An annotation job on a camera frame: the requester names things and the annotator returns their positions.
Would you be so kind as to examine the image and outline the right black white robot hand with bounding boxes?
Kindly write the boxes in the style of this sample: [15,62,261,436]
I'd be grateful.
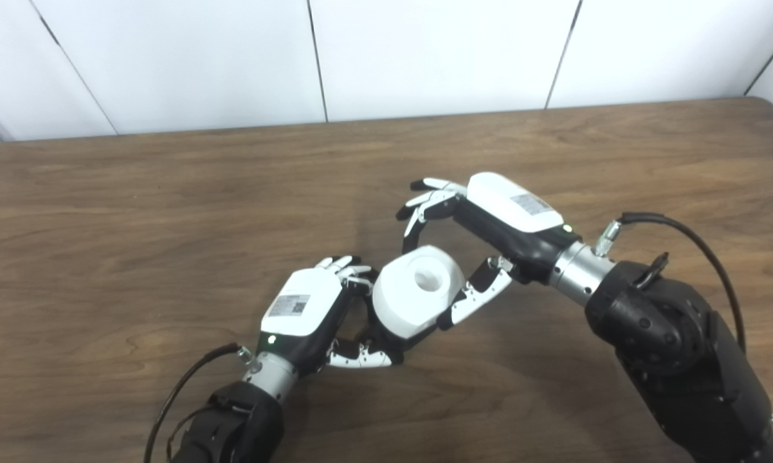
[396,172,580,332]

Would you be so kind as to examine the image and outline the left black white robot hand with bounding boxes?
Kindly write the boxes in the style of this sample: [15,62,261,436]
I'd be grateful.
[258,256,394,377]

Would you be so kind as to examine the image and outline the round white plastic piece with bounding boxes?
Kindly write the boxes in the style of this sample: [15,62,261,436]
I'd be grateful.
[372,245,468,340]

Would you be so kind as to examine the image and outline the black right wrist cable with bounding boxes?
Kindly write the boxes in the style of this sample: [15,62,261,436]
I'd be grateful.
[594,212,773,441]

